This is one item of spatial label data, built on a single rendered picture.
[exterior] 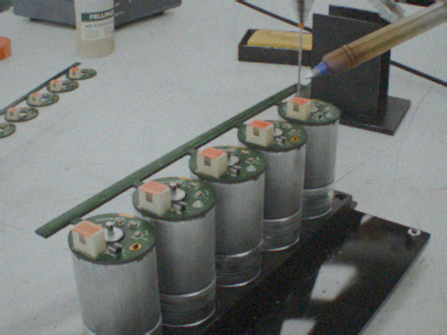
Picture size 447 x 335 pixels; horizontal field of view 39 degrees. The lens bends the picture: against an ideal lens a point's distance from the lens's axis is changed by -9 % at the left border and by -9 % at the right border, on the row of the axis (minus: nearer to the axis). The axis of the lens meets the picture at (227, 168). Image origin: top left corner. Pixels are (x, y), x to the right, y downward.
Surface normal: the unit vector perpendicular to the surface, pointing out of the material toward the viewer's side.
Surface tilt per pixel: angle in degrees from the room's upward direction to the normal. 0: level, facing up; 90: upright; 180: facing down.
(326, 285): 0
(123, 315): 90
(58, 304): 0
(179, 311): 90
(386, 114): 0
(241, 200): 90
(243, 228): 90
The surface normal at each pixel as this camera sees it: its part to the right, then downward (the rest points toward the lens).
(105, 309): -0.12, 0.44
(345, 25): -0.44, 0.40
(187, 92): 0.00, -0.89
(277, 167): 0.15, 0.44
